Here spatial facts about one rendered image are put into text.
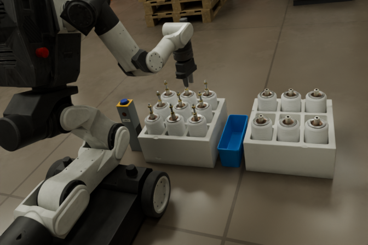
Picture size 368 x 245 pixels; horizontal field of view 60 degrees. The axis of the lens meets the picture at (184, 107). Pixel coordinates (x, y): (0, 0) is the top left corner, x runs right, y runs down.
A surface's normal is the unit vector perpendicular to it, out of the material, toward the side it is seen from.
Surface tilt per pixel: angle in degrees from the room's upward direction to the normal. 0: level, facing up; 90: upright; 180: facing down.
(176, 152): 90
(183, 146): 90
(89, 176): 90
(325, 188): 0
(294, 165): 90
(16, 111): 25
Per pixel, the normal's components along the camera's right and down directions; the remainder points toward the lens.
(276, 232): -0.18, -0.83
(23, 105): -0.30, -0.52
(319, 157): -0.32, 0.55
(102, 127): 0.92, 0.04
